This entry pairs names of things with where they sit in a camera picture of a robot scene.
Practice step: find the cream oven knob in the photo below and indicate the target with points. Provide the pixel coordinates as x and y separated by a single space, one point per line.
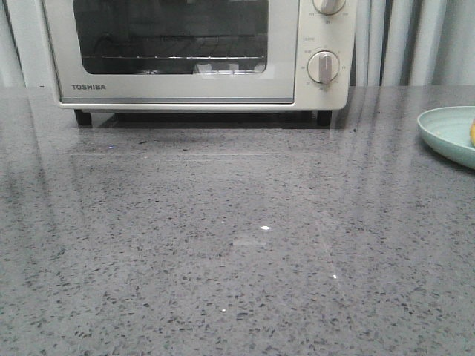
323 67
328 7

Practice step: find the metal wire oven rack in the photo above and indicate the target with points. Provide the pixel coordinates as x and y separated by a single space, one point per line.
165 55

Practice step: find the right black oven foot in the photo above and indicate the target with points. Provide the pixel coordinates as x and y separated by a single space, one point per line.
324 118

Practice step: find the left black oven foot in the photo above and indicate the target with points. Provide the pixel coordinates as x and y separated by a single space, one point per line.
83 118

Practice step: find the glass oven door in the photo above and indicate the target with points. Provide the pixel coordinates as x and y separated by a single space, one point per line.
73 25

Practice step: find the black oven foot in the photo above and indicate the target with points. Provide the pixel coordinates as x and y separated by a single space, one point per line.
324 118
83 118

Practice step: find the upper cream oven knob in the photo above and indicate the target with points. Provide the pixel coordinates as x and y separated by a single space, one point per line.
328 7

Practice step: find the lower cream oven knob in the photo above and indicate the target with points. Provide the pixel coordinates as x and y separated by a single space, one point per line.
323 67

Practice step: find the cream Toshiba toaster oven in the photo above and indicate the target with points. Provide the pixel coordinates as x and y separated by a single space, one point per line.
316 32

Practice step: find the light green plate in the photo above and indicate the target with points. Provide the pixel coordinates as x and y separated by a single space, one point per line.
446 130

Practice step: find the golden bread roll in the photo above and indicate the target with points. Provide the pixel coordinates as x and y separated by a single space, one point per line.
472 133

